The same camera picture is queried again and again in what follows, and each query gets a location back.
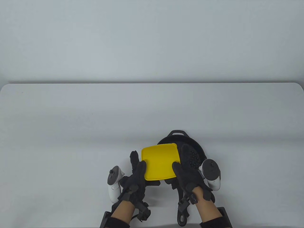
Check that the person's left hand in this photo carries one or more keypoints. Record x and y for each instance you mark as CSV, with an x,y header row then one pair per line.
x,y
135,182

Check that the person's right hand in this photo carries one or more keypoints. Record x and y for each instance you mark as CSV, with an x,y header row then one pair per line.
x,y
190,178

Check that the coffee beans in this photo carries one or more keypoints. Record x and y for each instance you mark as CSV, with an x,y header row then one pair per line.
x,y
195,160

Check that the yellow container lid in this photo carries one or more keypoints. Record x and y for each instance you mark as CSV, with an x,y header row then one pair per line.
x,y
160,161

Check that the black cast iron frying pan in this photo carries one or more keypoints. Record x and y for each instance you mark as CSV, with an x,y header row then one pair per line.
x,y
175,139

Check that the person's left forearm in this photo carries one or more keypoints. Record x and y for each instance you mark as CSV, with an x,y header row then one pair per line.
x,y
123,213

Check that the white grey left controller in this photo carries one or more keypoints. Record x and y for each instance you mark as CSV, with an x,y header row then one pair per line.
x,y
114,187

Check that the white grey controller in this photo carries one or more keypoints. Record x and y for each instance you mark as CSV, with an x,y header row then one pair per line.
x,y
114,187
210,168

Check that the white grey right controller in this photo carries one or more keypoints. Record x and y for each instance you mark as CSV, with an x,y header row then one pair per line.
x,y
210,168

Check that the black right glove sensor box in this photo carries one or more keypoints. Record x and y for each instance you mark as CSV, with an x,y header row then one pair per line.
x,y
184,204

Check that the black glove sensor box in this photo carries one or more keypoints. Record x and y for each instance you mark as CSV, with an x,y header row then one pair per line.
x,y
184,204
143,212

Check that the black left glove sensor box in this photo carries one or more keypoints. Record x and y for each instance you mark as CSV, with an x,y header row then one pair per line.
x,y
143,212

